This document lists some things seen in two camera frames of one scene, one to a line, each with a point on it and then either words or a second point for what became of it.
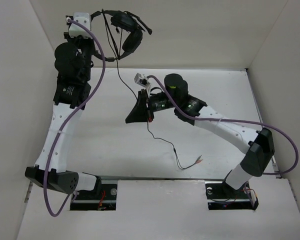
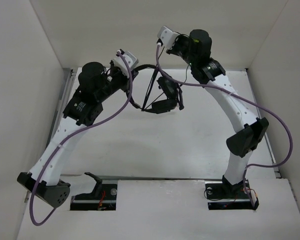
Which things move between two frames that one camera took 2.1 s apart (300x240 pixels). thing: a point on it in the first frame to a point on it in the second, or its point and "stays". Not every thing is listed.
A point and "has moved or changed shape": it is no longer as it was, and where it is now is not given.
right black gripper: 141,112 to 178,39
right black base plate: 221,196 stays
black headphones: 125,21 has moved or changed shape
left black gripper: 90,41 to 126,80
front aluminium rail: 128,178 stays
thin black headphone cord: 131,89 to 144,108
